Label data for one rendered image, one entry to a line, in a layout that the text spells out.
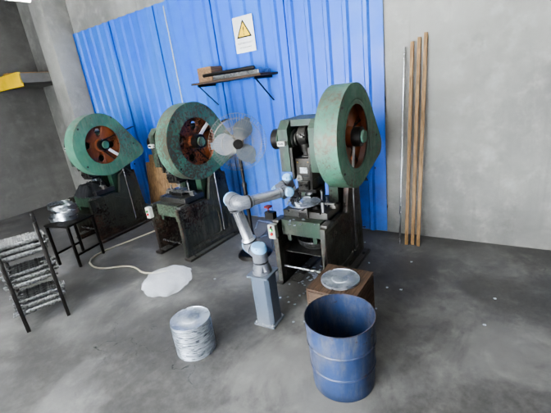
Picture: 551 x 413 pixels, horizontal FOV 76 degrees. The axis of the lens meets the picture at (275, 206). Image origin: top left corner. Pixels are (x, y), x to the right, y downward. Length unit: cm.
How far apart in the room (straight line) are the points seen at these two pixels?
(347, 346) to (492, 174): 250
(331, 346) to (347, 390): 33
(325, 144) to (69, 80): 555
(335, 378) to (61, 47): 666
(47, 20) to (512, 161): 690
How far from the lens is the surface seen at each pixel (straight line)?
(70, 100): 729
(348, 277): 275
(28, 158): 870
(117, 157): 539
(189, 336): 269
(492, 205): 408
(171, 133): 369
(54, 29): 745
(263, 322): 293
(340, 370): 219
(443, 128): 392
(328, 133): 255
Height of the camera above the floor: 178
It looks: 19 degrees down
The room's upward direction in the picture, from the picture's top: 7 degrees counter-clockwise
